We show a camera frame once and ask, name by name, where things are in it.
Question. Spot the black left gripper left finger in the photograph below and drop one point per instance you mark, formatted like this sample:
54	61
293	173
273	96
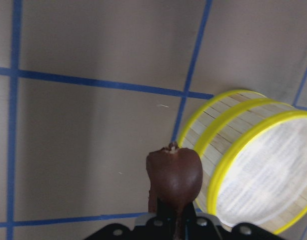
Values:
162	225

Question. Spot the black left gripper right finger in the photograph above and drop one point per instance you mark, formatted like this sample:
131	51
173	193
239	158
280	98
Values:
197	225

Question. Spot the brown bun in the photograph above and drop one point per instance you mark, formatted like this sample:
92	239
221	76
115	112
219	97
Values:
176	177

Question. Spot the yellow bamboo steamer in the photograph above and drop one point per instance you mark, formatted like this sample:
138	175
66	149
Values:
210	119
255	169

